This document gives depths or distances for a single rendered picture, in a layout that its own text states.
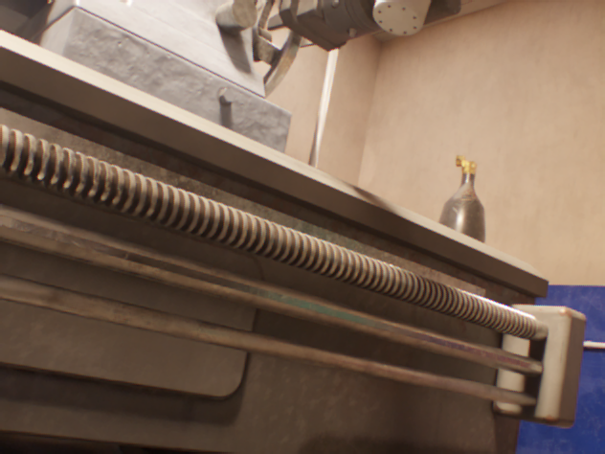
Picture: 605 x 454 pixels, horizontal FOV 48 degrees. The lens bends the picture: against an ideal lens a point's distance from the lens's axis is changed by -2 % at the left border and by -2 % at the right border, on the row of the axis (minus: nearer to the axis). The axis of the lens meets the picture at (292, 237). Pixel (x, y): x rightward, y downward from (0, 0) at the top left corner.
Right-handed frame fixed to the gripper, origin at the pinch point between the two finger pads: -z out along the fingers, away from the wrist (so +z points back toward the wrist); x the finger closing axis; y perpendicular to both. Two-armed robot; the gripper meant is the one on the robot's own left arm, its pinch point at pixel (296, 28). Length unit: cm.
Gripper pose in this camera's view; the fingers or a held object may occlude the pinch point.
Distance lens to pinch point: 109.4
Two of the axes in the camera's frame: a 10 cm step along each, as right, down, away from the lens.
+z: 6.3, -0.3, -7.7
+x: 7.5, 2.6, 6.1
